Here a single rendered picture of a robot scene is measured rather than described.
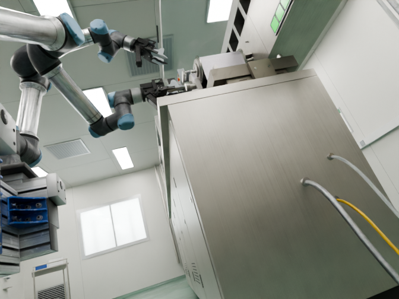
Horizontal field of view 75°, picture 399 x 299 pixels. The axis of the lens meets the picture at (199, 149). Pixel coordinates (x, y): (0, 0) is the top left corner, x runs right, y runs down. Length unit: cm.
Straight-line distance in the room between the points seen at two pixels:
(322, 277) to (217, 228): 33
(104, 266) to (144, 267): 90
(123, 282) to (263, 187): 601
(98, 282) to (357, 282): 621
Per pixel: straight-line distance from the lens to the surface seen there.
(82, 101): 123
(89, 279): 687
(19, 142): 128
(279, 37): 137
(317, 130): 104
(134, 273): 667
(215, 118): 94
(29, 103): 148
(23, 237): 107
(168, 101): 96
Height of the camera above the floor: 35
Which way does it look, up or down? 21 degrees up
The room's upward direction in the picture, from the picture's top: 18 degrees counter-clockwise
